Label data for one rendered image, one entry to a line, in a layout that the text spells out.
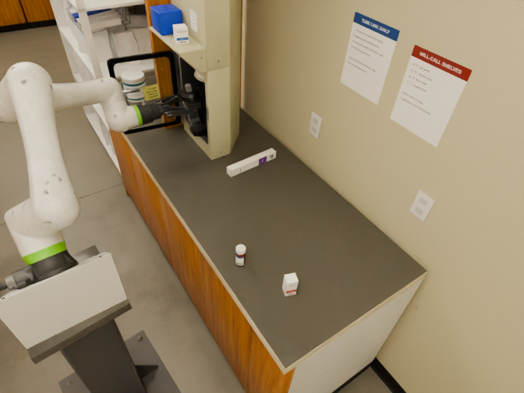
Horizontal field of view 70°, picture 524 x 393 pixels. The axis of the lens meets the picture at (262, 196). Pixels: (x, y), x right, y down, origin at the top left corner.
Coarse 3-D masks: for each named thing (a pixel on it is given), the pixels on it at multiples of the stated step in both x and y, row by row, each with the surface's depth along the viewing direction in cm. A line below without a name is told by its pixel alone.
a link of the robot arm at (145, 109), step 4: (136, 104) 165; (140, 104) 165; (144, 104) 165; (148, 104) 166; (140, 108) 164; (144, 108) 164; (148, 108) 165; (140, 112) 163; (144, 112) 164; (148, 112) 165; (152, 112) 166; (144, 116) 164; (148, 116) 165; (152, 116) 166; (144, 120) 165; (148, 120) 167; (152, 120) 168
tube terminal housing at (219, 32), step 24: (192, 0) 145; (216, 0) 140; (240, 0) 159; (216, 24) 146; (240, 24) 167; (216, 48) 152; (216, 72) 159; (216, 96) 166; (216, 120) 175; (216, 144) 184
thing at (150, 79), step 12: (144, 60) 172; (156, 60) 174; (168, 60) 177; (108, 72) 168; (120, 72) 170; (132, 72) 173; (144, 72) 175; (156, 72) 178; (168, 72) 181; (132, 84) 176; (144, 84) 179; (156, 84) 182; (168, 84) 185; (132, 96) 180; (144, 96) 183; (156, 96) 186; (168, 96) 189; (156, 120) 194; (168, 120) 198
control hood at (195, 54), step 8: (168, 40) 153; (192, 40) 155; (176, 48) 148; (184, 48) 148; (192, 48) 148; (200, 48) 149; (184, 56) 146; (192, 56) 148; (200, 56) 150; (192, 64) 150; (200, 64) 152; (200, 72) 155
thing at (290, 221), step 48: (144, 144) 195; (192, 144) 197; (240, 144) 200; (192, 192) 171; (240, 192) 173; (288, 192) 174; (336, 192) 176; (240, 240) 152; (288, 240) 153; (336, 240) 155; (384, 240) 156; (240, 288) 136; (336, 288) 138; (384, 288) 139; (288, 336) 123; (336, 336) 126
